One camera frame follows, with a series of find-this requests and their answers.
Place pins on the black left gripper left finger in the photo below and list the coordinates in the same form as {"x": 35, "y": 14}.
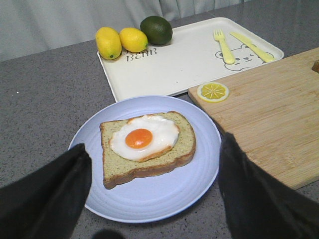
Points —
{"x": 47, "y": 203}

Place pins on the yellow plastic fork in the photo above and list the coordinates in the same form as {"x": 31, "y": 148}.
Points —
{"x": 226, "y": 52}

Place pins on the fried egg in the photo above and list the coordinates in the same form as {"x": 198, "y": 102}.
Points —
{"x": 144, "y": 138}

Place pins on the lemon slice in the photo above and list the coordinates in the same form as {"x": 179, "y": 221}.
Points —
{"x": 213, "y": 92}

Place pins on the right yellow lemon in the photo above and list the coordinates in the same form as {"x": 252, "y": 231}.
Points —
{"x": 133, "y": 39}

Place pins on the green lime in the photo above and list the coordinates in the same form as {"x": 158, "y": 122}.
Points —
{"x": 157, "y": 29}

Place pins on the wooden cutting board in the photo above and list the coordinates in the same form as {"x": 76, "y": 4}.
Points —
{"x": 273, "y": 112}

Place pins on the grey curtain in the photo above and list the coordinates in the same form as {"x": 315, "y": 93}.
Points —
{"x": 33, "y": 26}

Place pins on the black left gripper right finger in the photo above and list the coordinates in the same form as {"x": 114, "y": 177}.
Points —
{"x": 257, "y": 205}

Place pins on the cream bear tray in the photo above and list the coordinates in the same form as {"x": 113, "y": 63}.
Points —
{"x": 193, "y": 57}

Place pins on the light blue round plate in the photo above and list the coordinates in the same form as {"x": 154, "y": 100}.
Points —
{"x": 151, "y": 199}

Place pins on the bread slice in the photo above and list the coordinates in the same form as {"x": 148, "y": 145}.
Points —
{"x": 315, "y": 66}
{"x": 117, "y": 170}

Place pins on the yellow plastic knife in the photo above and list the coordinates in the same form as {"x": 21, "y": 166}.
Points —
{"x": 266, "y": 57}

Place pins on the left yellow lemon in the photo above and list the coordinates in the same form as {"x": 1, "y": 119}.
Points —
{"x": 108, "y": 43}

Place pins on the yellow lemon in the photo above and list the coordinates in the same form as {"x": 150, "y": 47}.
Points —
{"x": 133, "y": 39}
{"x": 108, "y": 43}

